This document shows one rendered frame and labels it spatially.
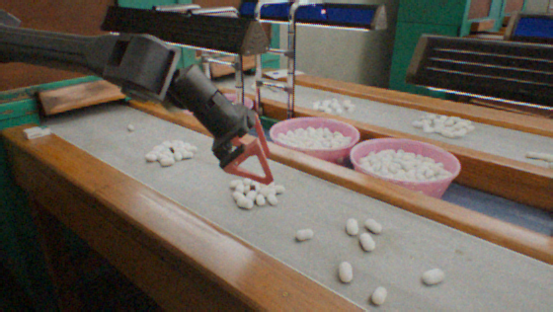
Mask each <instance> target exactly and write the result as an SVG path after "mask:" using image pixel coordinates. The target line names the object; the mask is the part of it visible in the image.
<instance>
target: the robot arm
mask: <svg viewBox="0 0 553 312"><path fill-rule="evenodd" d="M20 22H21V21H19V20H18V19H17V18H16V17H15V16H12V15H11V14H9V13H8V12H6V11H5V10H1V9H0V64H9V63H15V62H17V63H25V64H30V65H38V66H43V67H48V68H53V69H57V70H62V71H71V72H76V73H81V74H86V75H90V76H95V77H98V78H102V79H104V80H106V81H108V82H109V83H110V84H112V85H116V86H120V87H121V89H120V92H121V93H122V94H124V95H125V96H127V97H131V98H133V99H134V100H136V101H138V102H140V103H147V102H148V101H149V102H151V103H155V104H158V103H160V104H161V106H162V107H163V108H164V109H165V110H167V111H169V112H170V113H181V112H183V111H186V110H188V112H189V113H192V115H193V116H194V118H195V119H196V120H198V121H199V123H200V124H201V125H202V126H204V127H205V129H206V130H207V131H208V132H210V133H211V135H212V136H213V137H214V138H213V142H212V145H211V152H212V153H213V154H212V155H214V156H215V157H216V158H217V160H218V161H219V167H220V168H221V169H222V170H223V172H226V173H229V174H232V175H235V176H238V177H241V178H247V179H251V180H252V181H255V182H258V183H262V184H264V185H266V186H268V185H269V184H270V183H273V182H274V181H275V178H274V176H273V174H272V172H271V169H270V167H269V162H268V160H267V158H269V156H270V155H271V152H270V150H269V145H268V143H267V141H266V139H265V136H264V131H263V128H262V126H261V123H260V121H259V118H258V114H257V113H256V112H255V111H254V110H250V109H249V108H248V107H247V108H246V105H243V106H242V107H241V108H240V109H239V110H237V109H236V108H235V105H234V104H232V103H231V102H230V101H229V99H228V98H226V97H225V95H224V94H223V92H221V91H220V90H219V89H217V87H216V85H215V84H214V83H213V82H212V81H211V80H210V79H209V78H208V77H207V76H206V75H205V73H204V72H203V71H202V70H201V69H200V68H199V67H198V65H197V64H196V63H194V64H190V65H189V66H188V67H187V68H179V69H177V70H176V71H175V67H176V65H177V62H178V60H179V58H180V56H181V50H179V49H177V48H175V47H174V46H172V45H170V44H167V43H165V42H163V41H161V40H160V39H158V38H155V37H152V36H150V35H138V34H131V33H123V32H119V33H118V35H113V34H106V35H103V36H74V35H69V34H62V33H55V32H48V31H41V30H35V29H28V28H18V26H19V24H20ZM252 127H255V128H256V130H257V132H258V137H259V138H255V139H254V140H253V141H252V142H251V143H247V142H246V141H245V140H243V139H241V138H242V137H244V136H245V135H246V133H248V132H249V131H250V129H252ZM259 139H260V140H259ZM260 142H261V143H262V145H261V143H260ZM233 143H234V144H235V145H237V146H239V147H237V148H236V149H235V150H234V151H232V149H233ZM262 146H263V147H262ZM253 155H257V156H258V160H259V162H260V164H261V166H262V167H263V170H264V173H265V176H264V177H262V176H259V175H258V174H256V173H254V172H250V171H248V170H246V169H244V168H242V167H241V166H239V165H241V163H242V162H244V161H246V159H248V158H249V157H250V156H253Z"/></svg>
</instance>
